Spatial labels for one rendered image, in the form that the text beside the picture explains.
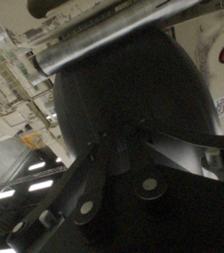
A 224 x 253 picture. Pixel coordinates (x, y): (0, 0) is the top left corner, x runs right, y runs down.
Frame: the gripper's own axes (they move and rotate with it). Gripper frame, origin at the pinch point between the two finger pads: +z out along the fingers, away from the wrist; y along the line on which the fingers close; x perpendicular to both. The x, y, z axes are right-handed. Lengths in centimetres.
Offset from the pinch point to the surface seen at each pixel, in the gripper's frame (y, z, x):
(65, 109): -8.1, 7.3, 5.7
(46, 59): -7.5, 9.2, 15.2
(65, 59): -4.4, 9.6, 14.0
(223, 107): 32.7, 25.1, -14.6
